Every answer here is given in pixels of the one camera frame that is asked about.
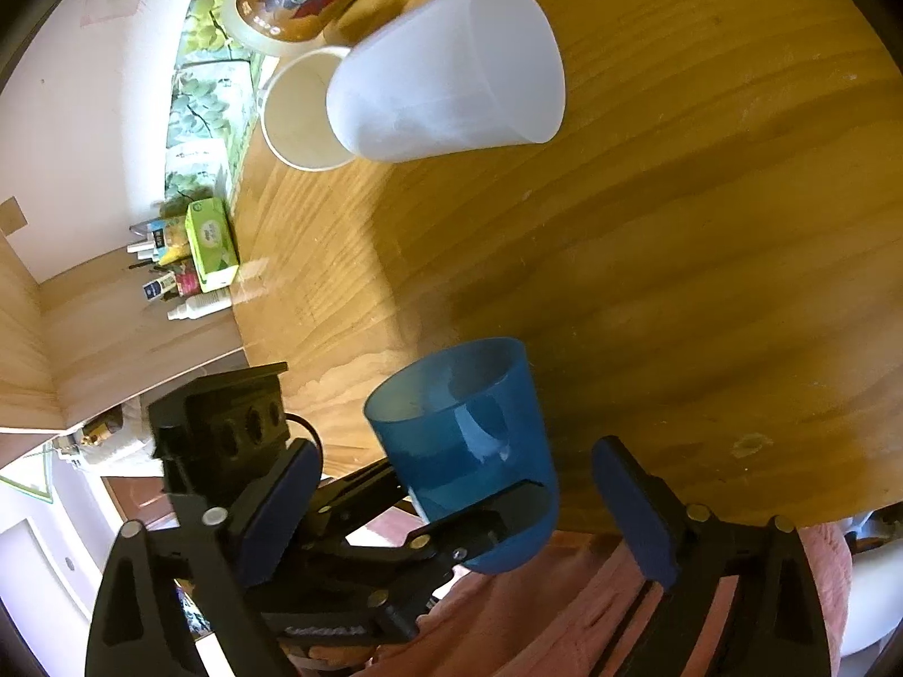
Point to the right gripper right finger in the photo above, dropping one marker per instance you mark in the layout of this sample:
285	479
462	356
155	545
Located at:
774	623

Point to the blue plastic cup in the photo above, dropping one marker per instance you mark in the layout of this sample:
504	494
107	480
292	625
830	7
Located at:
461	425

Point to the green leaf poster strip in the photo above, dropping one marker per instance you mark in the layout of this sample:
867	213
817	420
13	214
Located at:
213	110

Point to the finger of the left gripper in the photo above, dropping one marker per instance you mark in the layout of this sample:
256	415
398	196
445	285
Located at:
472	532

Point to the green tissue box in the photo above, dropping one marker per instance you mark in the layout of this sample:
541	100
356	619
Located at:
211	243

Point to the white spray bottle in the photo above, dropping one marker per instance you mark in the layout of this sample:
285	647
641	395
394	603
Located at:
201	305

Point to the wooden bookshelf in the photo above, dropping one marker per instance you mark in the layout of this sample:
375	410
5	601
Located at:
86	340

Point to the checkered paper cup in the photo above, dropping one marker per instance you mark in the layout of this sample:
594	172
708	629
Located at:
294	116

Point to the white plastic cup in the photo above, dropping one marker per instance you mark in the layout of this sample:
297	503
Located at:
450	76

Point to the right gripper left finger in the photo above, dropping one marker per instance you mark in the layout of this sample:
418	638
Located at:
211	577

